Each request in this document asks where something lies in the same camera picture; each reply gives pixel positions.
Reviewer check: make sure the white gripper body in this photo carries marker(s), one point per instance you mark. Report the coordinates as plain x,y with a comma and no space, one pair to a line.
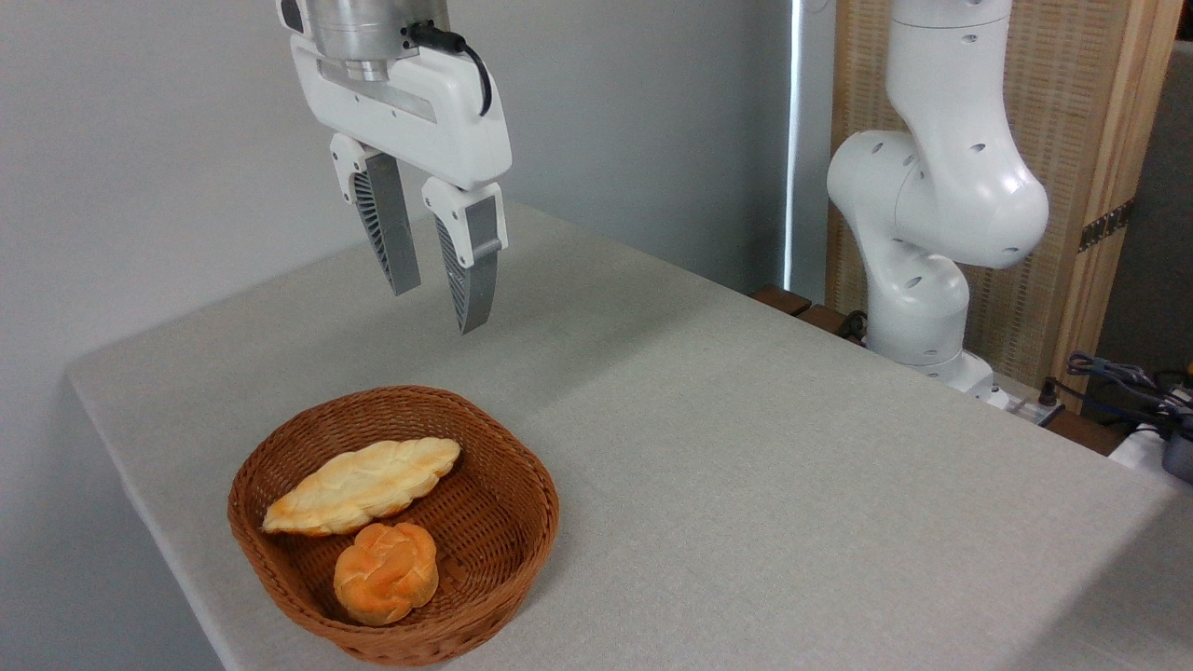
410,121

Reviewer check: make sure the long braided bread loaf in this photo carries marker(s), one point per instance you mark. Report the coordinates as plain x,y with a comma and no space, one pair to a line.
363,485

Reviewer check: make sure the grey tablecloth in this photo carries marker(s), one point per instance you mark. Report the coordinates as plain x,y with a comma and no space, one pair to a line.
746,466

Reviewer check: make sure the metal screen hinge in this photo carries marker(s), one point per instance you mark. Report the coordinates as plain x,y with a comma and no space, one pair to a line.
1104,226

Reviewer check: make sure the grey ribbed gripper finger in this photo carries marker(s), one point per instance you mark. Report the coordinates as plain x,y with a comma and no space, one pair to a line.
391,233
477,270

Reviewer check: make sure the round orange bread roll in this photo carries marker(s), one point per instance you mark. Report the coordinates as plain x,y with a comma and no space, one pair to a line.
387,573

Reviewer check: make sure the brown wicker basket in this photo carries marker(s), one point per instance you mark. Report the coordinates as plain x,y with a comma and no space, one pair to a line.
485,522

